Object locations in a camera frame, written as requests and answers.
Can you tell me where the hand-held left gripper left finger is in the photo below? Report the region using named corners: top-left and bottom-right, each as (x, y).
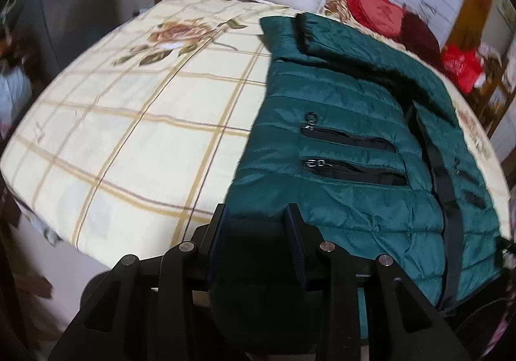
top-left (48, 203), bottom-right (233, 361)

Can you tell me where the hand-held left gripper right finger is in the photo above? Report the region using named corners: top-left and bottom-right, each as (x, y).
top-left (284, 203), bottom-right (471, 361)

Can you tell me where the green puffer jacket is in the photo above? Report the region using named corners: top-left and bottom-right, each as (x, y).
top-left (210, 12), bottom-right (509, 346)

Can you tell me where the floral checked bedspread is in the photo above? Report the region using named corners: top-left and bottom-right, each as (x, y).
top-left (0, 0), bottom-right (512, 270)

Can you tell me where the dark red knitted cushion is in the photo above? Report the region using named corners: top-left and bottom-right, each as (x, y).
top-left (399, 12), bottom-right (443, 64)

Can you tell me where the red shopping bag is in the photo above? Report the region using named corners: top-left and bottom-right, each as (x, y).
top-left (441, 42), bottom-right (485, 94)

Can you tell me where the red round cushion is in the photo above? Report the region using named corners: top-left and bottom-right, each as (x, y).
top-left (349, 0), bottom-right (406, 40)

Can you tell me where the wooden chair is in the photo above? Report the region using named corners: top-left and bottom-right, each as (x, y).
top-left (471, 45), bottom-right (516, 136)

